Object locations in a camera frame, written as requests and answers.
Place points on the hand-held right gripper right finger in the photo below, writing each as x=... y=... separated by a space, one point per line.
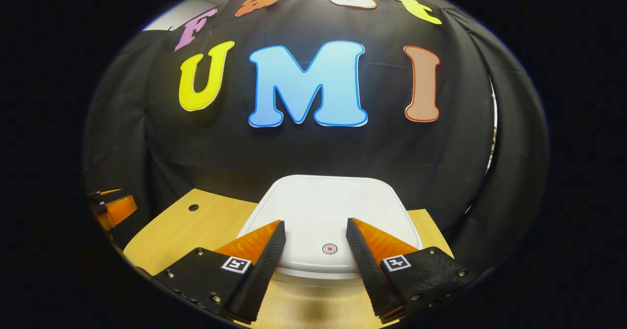
x=367 y=270

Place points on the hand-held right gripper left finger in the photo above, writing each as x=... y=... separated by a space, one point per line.
x=264 y=270

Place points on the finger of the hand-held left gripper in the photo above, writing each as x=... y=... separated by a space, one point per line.
x=100 y=194
x=120 y=211

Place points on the white desktop garbage bin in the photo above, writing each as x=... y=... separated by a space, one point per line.
x=318 y=206

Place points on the wooden desktop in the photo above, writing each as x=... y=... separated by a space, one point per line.
x=196 y=231

